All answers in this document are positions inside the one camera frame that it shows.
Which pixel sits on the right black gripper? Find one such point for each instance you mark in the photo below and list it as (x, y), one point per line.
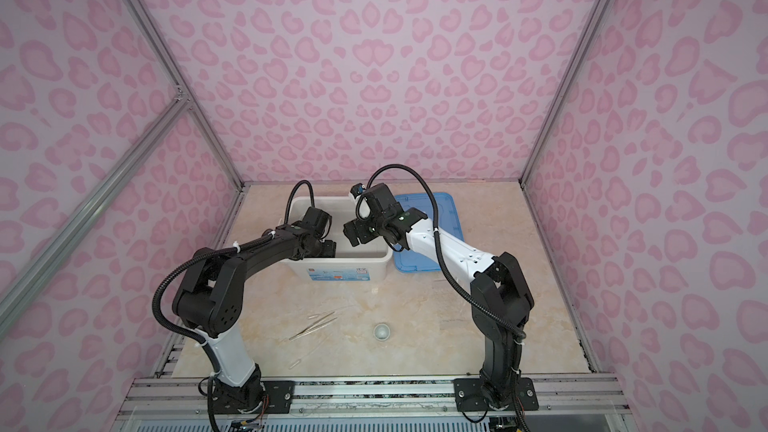
(364, 237)

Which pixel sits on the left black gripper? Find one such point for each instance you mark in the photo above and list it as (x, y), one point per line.
(330, 249)

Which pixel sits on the white plastic storage bin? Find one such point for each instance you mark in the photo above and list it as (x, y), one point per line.
(362, 263)

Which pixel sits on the metal tweezers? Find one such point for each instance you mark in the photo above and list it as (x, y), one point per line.
(319, 323)

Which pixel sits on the small white ceramic crucible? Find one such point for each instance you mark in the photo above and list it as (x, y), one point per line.
(381, 332)

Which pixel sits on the clear plastic pipette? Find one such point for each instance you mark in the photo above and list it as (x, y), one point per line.
(299, 360)

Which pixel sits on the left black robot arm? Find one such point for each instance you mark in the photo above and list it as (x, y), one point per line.
(314, 222)

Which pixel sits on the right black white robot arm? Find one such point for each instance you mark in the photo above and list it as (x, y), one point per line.
(379, 203)

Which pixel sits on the blue plastic bin lid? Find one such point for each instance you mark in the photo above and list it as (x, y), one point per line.
(413, 262)

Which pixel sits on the clear plastic bag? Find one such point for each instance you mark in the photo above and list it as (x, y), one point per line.
(454, 319)

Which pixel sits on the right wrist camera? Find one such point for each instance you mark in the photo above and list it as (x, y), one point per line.
(356, 191)

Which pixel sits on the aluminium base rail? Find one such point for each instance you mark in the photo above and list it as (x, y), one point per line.
(550, 402)

